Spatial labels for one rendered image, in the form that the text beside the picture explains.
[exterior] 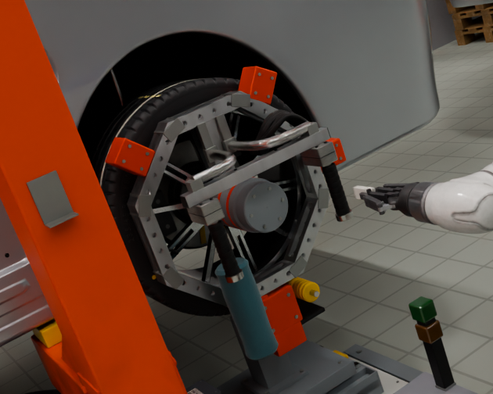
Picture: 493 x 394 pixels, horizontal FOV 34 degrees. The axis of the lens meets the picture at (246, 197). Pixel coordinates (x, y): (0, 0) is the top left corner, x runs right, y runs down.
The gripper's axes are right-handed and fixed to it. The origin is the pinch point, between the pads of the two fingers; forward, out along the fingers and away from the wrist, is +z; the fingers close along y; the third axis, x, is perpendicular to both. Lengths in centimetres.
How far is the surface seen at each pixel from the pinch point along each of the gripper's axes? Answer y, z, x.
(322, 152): -1.3, 10.5, 10.5
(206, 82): -10, 41, 33
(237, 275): -34.1, 9.8, -6.7
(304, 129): -2.4, 13.6, 17.1
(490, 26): 436, 387, -69
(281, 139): -9.1, 14.1, 17.2
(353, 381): 2, 40, -68
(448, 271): 86, 90, -83
